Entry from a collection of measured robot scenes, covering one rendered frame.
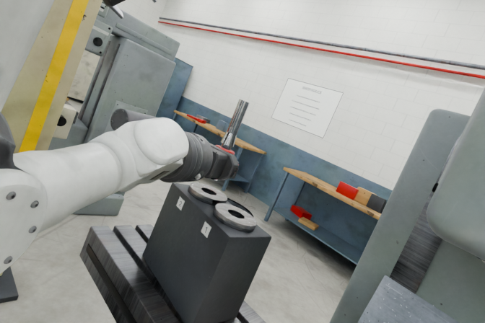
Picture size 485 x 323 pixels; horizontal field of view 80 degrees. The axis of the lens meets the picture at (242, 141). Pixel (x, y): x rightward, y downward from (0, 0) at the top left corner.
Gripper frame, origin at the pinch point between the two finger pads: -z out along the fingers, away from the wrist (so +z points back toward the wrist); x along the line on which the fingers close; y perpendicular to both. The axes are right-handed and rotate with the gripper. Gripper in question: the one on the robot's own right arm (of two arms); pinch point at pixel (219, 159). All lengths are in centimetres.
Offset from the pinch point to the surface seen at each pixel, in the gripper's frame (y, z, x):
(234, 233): 9.0, 8.9, -12.7
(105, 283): 32.8, 9.6, 8.7
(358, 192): 22, -376, -28
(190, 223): 12.7, 6.9, -2.8
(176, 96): 6, -540, 449
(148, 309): 27.7, 13.0, -4.9
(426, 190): -12, -26, -42
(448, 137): -25, -26, -41
